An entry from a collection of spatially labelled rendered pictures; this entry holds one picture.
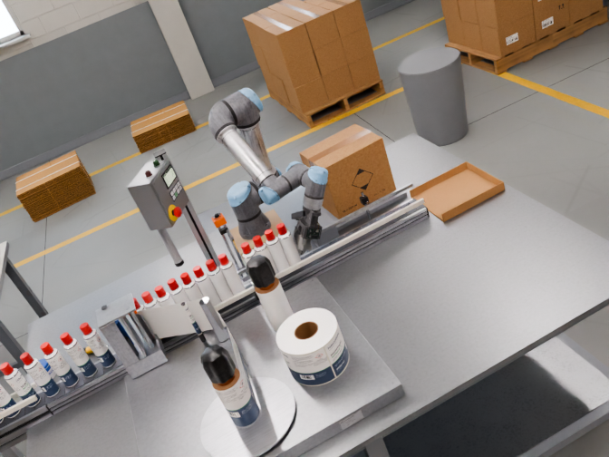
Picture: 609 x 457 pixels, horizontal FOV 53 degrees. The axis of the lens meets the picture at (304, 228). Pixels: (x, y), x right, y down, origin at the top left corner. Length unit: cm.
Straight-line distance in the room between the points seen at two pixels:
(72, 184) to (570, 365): 484
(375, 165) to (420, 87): 196
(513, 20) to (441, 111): 137
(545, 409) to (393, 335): 76
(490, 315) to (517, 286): 15
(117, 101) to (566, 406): 624
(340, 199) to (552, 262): 91
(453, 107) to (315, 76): 152
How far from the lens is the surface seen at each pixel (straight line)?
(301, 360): 190
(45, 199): 634
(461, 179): 278
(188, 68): 760
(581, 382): 270
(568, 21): 614
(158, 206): 219
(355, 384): 194
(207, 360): 178
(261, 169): 235
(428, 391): 193
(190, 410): 212
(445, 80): 457
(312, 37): 561
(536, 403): 264
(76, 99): 768
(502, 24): 567
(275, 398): 199
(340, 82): 580
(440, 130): 474
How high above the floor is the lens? 230
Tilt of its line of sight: 32 degrees down
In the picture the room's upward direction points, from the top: 21 degrees counter-clockwise
